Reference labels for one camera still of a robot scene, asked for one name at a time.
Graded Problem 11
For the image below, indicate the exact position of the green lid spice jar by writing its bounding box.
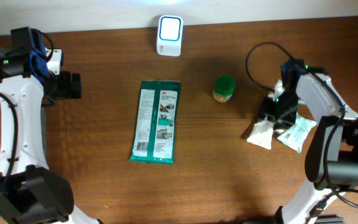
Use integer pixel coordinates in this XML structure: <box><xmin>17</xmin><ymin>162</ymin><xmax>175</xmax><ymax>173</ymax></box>
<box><xmin>213</xmin><ymin>75</ymin><xmax>236</xmax><ymax>103</ymax></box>

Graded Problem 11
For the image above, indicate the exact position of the white barcode scanner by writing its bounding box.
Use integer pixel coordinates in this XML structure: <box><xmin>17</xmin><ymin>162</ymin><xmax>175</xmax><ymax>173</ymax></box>
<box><xmin>156</xmin><ymin>15</ymin><xmax>183</xmax><ymax>57</ymax></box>

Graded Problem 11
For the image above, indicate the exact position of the white tube with tan cap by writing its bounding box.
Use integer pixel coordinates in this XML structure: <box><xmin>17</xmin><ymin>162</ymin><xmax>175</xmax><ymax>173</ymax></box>
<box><xmin>247</xmin><ymin>119</ymin><xmax>274</xmax><ymax>150</ymax></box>

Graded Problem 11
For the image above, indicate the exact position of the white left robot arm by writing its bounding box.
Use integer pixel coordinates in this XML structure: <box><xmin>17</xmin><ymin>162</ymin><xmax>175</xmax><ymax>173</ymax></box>
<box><xmin>0</xmin><ymin>27</ymin><xmax>96</xmax><ymax>223</ymax></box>

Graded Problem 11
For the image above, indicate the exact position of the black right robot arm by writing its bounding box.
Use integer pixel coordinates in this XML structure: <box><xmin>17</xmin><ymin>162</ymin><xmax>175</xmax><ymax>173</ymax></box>
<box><xmin>258</xmin><ymin>58</ymin><xmax>358</xmax><ymax>223</ymax></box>

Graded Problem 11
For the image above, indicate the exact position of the green 3M gloves package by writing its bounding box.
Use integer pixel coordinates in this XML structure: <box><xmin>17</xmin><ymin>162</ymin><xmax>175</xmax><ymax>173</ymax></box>
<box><xmin>130</xmin><ymin>80</ymin><xmax>181</xmax><ymax>164</ymax></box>

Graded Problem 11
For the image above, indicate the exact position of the mint green wipes packet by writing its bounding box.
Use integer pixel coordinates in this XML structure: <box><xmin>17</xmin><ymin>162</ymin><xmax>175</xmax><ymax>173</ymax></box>
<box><xmin>278</xmin><ymin>114</ymin><xmax>316</xmax><ymax>154</ymax></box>

